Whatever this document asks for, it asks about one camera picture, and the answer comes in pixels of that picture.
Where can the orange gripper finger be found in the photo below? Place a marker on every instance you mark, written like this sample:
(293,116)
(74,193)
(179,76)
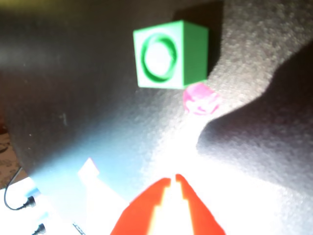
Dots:
(137,213)
(200,218)

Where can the green cube with round recess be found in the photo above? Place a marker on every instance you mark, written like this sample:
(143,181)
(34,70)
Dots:
(193,54)

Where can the white numbered grid paper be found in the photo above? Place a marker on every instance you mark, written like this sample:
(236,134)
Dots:
(102,208)

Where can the black white striped strip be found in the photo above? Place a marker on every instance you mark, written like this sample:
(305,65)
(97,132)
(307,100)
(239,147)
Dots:
(78,229)

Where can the pink tape piece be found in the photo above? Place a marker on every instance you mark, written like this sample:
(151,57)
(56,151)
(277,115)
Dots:
(203,102)
(88,169)

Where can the white power strip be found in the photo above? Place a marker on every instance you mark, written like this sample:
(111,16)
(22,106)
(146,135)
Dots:
(17,193)

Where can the dark foam mat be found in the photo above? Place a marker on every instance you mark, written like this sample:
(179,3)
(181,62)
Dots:
(73,73)

